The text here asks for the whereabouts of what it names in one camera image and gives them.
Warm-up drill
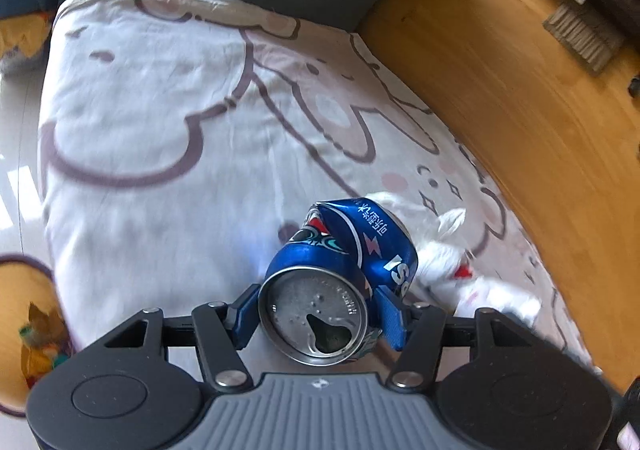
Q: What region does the white plastic bag red print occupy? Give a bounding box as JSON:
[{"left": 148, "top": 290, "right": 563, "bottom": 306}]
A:
[{"left": 440, "top": 260, "right": 544, "bottom": 327}]

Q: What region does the cartoon printed bed sheet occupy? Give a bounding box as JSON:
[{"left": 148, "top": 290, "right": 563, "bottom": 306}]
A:
[{"left": 37, "top": 0, "right": 607, "bottom": 382}]

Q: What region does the yellow cloth bundle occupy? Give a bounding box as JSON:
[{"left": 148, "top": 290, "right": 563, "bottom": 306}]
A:
[{"left": 0, "top": 9, "right": 57, "bottom": 77}]

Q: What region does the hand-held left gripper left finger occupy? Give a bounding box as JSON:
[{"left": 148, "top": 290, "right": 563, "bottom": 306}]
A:
[{"left": 102, "top": 283, "right": 261, "bottom": 394}]

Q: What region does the crumpled clear white plastic bag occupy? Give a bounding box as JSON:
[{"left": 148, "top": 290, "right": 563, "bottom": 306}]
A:
[{"left": 369, "top": 191, "right": 469, "bottom": 282}]

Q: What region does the crushed blue drink can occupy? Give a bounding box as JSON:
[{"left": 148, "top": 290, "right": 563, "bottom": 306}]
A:
[{"left": 258, "top": 199, "right": 419, "bottom": 365}]

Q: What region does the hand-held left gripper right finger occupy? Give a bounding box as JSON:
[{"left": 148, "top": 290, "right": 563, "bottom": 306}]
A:
[{"left": 372, "top": 286, "right": 543, "bottom": 391}]

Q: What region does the round wooden trash bin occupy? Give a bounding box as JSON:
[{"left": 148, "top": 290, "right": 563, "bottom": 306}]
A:
[{"left": 0, "top": 253, "right": 77, "bottom": 417}]

